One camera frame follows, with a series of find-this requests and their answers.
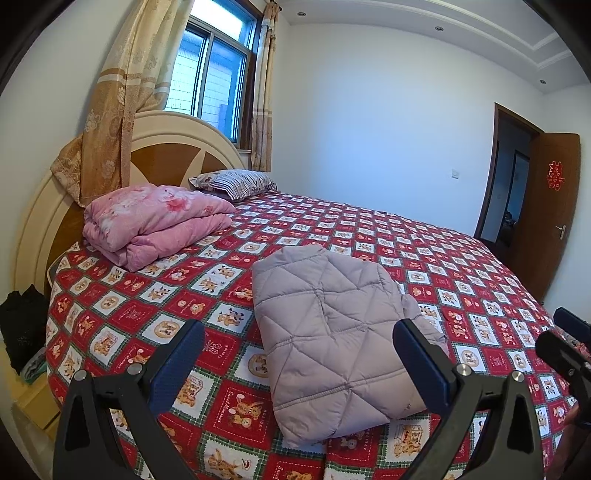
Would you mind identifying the brown wooden door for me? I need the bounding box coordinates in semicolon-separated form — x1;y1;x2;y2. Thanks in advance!
508;131;581;303

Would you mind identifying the quilted puffer jacket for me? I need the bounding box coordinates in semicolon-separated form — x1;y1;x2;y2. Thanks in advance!
252;244;451;448

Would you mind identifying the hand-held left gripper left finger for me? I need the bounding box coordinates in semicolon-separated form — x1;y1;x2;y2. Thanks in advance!
52;318;206;480

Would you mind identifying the beige patterned curtain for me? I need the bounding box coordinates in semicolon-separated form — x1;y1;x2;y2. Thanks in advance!
51;0;195;208
249;0;280;171

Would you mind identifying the cream wooden bed headboard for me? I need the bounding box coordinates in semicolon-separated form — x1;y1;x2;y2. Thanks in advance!
11;111;250;301

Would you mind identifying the pink floral folded quilt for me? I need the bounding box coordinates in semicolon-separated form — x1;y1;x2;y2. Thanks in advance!
83;185;236;273

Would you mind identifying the person's right forearm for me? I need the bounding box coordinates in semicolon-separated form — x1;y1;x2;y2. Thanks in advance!
551;404;591;480

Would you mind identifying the light wooden nightstand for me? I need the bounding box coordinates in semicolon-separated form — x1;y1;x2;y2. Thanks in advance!
9;369;61;430

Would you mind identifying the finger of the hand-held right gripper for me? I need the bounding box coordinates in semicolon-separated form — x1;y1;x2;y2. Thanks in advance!
553;307;591;344
536;330;591;384

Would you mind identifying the black bag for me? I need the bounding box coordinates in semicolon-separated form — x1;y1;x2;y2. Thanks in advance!
0;284;49;374

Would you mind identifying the red paper door decoration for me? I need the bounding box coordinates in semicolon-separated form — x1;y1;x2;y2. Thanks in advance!
546;161;566;191

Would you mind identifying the small green cloth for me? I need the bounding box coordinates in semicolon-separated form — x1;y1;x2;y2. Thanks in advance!
21;348;48;384

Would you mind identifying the dark wooden door frame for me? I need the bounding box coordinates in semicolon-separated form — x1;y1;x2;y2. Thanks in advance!
473;102;546;268

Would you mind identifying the glass window with frame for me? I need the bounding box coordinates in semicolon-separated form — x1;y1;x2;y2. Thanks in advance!
164;14;259;144

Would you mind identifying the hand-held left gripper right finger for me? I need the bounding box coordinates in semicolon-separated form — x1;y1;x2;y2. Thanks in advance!
392;318;546;480

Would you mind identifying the red checked printed bedspread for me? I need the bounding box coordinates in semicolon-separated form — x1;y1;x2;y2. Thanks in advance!
46;191;583;480

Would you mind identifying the striped pillow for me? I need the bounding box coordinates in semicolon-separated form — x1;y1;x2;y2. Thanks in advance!
189;169;280;201

